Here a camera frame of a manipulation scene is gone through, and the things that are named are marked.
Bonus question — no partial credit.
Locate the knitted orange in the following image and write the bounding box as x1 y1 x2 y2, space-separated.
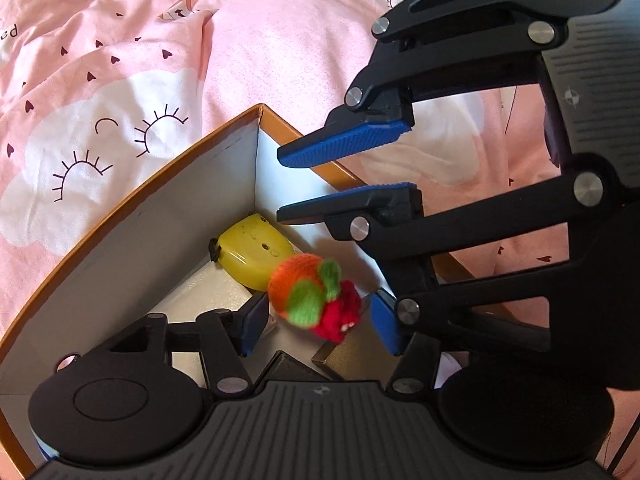
267 254 343 330

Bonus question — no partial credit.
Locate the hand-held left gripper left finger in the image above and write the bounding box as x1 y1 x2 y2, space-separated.
107 292 271 397

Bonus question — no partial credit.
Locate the yellow plastic case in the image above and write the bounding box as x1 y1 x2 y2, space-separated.
207 214 296 292

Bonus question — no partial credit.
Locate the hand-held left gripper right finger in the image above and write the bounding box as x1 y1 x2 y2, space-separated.
371 287 441 396

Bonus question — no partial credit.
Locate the orange cardboard box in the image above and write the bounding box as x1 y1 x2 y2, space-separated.
0 103 476 480

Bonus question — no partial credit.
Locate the black cable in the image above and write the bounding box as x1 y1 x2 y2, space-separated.
597 432 633 478

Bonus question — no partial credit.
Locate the knitted strawberry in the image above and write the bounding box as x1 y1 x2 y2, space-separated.
312 280 363 345

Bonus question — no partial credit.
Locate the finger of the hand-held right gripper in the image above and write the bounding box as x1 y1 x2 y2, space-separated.
277 0 571 168
276 157 626 353

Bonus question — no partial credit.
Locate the dark brown box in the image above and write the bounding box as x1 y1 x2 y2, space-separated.
311 320 401 383

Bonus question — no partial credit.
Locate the black box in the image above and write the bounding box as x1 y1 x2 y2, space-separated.
254 350 323 392

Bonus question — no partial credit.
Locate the pink printed duvet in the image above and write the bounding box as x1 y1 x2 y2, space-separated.
0 0 640 476

